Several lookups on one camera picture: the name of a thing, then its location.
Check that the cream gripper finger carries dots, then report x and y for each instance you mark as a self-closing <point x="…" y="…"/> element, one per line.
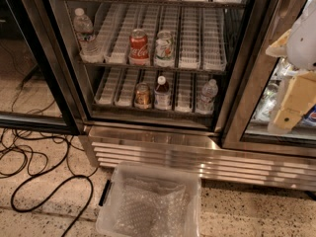
<point x="278" y="48"/>
<point x="296" y="96"/>

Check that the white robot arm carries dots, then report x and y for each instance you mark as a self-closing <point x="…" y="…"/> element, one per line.
<point x="301" y="43"/>

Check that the blue pepsi can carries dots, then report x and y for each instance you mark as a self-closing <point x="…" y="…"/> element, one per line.
<point x="310" y="117"/>

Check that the silver can behind glass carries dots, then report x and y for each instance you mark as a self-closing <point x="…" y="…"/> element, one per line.
<point x="267" y="103"/>

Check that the clear water bottle bottom shelf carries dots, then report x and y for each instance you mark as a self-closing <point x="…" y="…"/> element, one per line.
<point x="206" y="97"/>

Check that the clear water bottle shelf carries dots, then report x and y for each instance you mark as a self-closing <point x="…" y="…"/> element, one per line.
<point x="84" y="30"/>
<point x="206" y="97"/>

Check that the white green soda can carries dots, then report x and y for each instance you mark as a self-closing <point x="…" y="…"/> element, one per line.
<point x="164" y="49"/>

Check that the stainless steel fridge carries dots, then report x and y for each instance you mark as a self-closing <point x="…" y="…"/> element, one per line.
<point x="215" y="39"/>

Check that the red coca-cola can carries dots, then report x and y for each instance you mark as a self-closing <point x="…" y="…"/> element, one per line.
<point x="138" y="54"/>

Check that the gold brown can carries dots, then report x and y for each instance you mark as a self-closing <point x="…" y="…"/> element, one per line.
<point x="142" y="96"/>

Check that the clear water bottle middle shelf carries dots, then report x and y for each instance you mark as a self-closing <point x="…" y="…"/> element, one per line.
<point x="84" y="30"/>

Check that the open glass fridge door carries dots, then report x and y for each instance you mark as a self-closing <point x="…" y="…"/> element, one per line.
<point x="37" y="93"/>

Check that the juice bottle white cap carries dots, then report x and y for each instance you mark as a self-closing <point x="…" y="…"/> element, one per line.
<point x="162" y="94"/>

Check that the bubble wrap sheet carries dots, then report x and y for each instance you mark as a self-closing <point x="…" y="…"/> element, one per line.
<point x="152" y="208"/>

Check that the clear plastic bin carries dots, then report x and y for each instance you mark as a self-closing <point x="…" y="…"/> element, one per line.
<point x="109" y="210"/>

